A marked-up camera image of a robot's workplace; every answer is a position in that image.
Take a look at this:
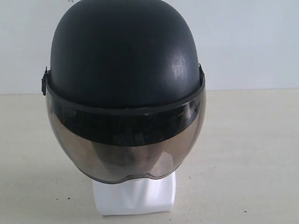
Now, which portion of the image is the black helmet with visor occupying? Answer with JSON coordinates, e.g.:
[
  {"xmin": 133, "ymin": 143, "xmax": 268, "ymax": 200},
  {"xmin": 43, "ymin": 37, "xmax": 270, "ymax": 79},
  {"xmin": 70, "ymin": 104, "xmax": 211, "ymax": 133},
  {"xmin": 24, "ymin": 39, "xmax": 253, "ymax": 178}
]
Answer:
[{"xmin": 42, "ymin": 0, "xmax": 206, "ymax": 184}]

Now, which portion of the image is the white mannequin head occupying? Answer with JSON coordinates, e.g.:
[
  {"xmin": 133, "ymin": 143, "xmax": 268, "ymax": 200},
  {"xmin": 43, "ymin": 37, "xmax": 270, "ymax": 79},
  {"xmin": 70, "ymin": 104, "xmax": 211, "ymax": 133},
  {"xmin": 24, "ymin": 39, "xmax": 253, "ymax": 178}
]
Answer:
[{"xmin": 93, "ymin": 172, "xmax": 176, "ymax": 216}]

